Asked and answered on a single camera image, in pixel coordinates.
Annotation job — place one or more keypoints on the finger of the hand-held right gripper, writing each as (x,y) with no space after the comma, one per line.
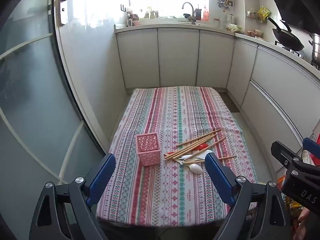
(282,152)
(311,145)

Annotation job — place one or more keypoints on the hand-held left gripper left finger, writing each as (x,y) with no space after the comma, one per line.
(102,177)

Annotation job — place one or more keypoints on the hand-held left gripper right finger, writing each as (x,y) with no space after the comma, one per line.
(220,177)

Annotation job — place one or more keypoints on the bunch of wooden chopsticks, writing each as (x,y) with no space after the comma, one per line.
(180,150)

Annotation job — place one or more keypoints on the pink perforated utensil holder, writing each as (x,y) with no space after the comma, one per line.
(148,150)

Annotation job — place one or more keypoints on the person's right hand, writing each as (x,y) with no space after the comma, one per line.
(303,220)

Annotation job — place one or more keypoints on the orange snack packets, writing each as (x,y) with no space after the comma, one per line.
(291,201)

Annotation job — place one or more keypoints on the single wooden chopstick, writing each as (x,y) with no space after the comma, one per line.
(228,157)

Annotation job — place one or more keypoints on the white plastic spoon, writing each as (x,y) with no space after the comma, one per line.
(208,152)
(196,169)
(186,157)

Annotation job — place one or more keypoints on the red plastic spoon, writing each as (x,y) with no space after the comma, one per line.
(202,146)

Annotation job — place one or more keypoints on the striped patterned tablecloth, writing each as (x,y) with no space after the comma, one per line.
(160,110)

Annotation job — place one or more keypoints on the gas stove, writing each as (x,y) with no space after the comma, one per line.
(295,51)

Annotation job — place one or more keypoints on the steel cooking pot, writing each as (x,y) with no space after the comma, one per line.
(315,47)

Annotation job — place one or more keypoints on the black wok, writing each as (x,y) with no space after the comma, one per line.
(287,37)

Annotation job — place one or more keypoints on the frosted glass door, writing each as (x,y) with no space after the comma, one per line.
(30,92)

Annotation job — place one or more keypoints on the pink food tray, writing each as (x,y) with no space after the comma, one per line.
(255,33)

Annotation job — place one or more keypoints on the white kitchen cabinets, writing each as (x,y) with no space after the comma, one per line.
(178,57)

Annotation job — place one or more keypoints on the green plastic bag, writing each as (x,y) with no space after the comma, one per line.
(234,28)

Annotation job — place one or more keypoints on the yellow snack packet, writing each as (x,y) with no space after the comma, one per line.
(263,13)

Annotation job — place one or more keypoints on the clear plastic pitcher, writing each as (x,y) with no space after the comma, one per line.
(230,20)

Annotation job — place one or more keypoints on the clear glass jar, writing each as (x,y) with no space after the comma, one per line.
(218,23)

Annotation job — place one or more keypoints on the red dish soap bottle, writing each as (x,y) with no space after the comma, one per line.
(205,13)

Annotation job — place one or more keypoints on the curved metal faucet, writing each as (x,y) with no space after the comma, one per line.
(188,5)

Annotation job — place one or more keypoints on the black wall hook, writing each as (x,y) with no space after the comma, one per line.
(122,8)

